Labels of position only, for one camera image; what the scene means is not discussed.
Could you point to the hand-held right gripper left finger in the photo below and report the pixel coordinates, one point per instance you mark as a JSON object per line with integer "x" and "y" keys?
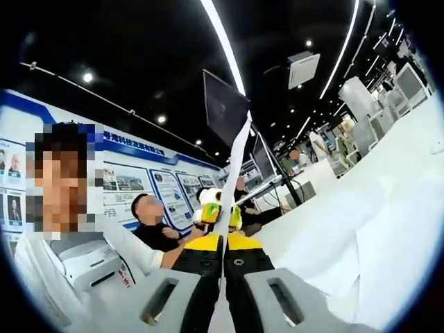
{"x": 194, "y": 284}

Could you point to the long ceiling light strip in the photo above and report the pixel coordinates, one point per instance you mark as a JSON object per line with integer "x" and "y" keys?
{"x": 222, "y": 41}

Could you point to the white office chair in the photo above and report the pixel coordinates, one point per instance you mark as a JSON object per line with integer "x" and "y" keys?
{"x": 412, "y": 85}

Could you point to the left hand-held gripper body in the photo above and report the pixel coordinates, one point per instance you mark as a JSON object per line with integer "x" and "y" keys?
{"x": 211, "y": 196}

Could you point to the person's left hand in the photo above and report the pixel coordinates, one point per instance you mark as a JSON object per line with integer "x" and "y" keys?
{"x": 199, "y": 231}

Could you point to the ceiling air conditioner unit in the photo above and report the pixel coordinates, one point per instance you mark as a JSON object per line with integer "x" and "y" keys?
{"x": 304, "y": 69}

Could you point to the single white printing paper sheet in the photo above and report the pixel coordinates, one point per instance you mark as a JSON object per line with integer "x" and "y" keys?
{"x": 235, "y": 166}

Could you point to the large dark display screen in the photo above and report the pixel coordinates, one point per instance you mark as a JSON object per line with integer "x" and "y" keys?
{"x": 225, "y": 107}

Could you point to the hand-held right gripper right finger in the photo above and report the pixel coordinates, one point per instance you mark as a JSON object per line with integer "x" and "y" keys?
{"x": 249, "y": 284}

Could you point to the white standing desk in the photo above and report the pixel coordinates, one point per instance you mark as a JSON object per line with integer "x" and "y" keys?
{"x": 263, "y": 185}

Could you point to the white cloth garment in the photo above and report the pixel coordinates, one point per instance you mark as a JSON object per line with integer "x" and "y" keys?
{"x": 399, "y": 225}

